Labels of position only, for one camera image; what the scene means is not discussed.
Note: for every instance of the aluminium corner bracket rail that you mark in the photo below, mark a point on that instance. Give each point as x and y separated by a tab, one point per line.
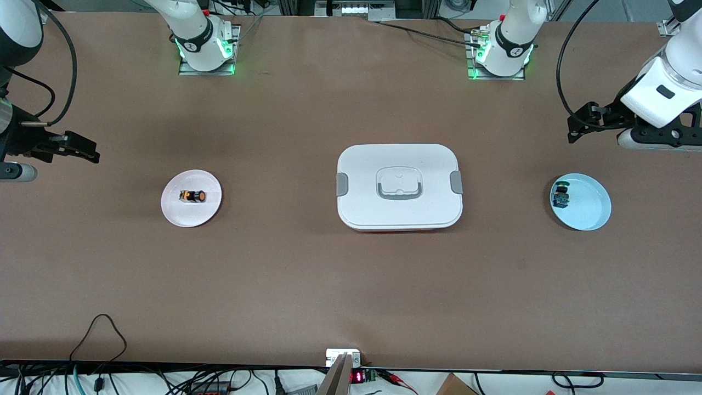
664	28

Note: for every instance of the brown cardboard box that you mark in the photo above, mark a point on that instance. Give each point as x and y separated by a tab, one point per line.
455	387

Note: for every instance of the green push-button switch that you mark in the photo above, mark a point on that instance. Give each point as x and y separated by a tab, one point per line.
560	196

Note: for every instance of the orange push-button switch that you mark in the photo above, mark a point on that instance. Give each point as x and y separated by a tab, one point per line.
193	196

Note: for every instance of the pink round plate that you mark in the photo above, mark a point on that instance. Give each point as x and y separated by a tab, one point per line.
191	214

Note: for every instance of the grey power adapter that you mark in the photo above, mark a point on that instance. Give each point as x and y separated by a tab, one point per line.
301	390

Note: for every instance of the white socket box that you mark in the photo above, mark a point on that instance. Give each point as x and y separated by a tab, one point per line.
335	355

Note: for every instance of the silver equipment frame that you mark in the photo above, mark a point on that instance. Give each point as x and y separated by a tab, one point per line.
356	10

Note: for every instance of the grey aluminium profile bar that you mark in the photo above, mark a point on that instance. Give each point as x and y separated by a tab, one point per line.
337	378

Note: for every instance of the red digit display module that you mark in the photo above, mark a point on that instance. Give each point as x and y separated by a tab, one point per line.
357	377

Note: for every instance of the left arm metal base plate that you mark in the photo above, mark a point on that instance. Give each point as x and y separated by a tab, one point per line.
477	75

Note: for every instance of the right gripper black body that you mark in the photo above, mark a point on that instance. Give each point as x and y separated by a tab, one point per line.
22	144

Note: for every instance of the white lidded container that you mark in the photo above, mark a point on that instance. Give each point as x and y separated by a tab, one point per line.
399	208

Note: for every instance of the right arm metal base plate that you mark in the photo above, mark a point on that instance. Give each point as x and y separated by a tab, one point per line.
189	70

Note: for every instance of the black device red terminals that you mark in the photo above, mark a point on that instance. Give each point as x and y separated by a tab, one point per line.
211	389

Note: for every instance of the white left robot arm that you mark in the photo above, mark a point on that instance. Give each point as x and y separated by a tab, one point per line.
669	93

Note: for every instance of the red test leads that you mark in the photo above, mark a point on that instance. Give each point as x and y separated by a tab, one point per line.
397	379

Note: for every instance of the light blue round plate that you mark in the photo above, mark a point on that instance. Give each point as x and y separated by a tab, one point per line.
592	203

